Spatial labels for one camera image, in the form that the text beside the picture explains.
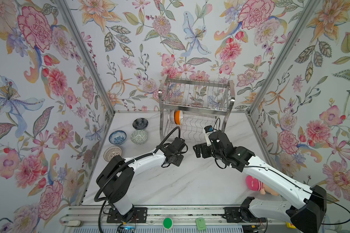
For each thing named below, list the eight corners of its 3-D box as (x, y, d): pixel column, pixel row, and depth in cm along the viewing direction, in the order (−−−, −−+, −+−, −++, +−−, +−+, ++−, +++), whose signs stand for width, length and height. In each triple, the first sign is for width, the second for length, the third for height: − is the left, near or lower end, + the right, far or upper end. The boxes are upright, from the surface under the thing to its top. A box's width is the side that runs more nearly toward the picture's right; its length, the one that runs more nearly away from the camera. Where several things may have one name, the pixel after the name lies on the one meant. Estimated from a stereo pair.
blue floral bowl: (108, 144, 102) (106, 142, 99) (112, 132, 108) (111, 130, 106) (124, 144, 102) (123, 142, 99) (127, 132, 108) (126, 130, 106)
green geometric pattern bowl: (130, 144, 102) (129, 141, 100) (133, 132, 109) (132, 129, 106) (146, 144, 102) (146, 141, 100) (148, 132, 109) (147, 129, 106)
